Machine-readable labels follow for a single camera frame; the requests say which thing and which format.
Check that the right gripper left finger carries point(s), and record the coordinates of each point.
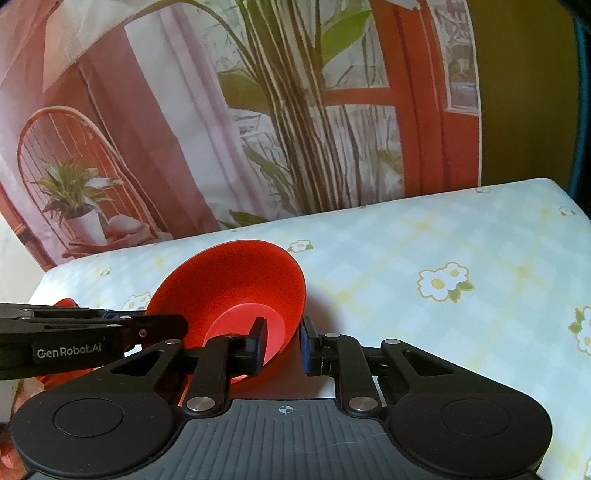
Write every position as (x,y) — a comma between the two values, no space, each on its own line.
(212,367)

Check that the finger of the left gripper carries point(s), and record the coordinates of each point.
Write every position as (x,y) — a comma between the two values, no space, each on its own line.
(146,330)

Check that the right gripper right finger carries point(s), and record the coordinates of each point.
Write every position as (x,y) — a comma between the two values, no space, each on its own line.
(351,366)

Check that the orange plastic plate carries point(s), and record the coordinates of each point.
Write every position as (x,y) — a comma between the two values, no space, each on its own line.
(53,380)

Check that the red plastic bowl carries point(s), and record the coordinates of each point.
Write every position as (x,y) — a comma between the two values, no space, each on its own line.
(223,289)

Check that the person's left hand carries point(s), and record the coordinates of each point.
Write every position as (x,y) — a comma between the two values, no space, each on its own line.
(14,394)

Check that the floral checkered tablecloth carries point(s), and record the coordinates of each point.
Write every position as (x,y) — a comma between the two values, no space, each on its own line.
(495,279)

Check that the printed room backdrop cloth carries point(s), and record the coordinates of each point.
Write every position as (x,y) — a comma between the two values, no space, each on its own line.
(125,123)

